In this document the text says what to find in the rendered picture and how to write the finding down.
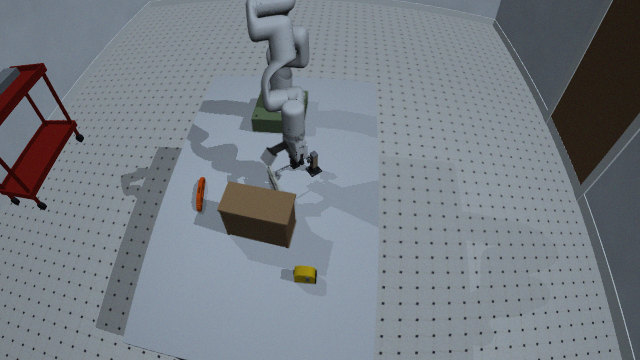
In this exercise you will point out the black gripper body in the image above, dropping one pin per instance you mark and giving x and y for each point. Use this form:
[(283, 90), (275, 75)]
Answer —
[(296, 148)]

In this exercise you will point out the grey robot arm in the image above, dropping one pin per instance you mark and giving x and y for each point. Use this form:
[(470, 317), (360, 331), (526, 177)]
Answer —
[(278, 30)]

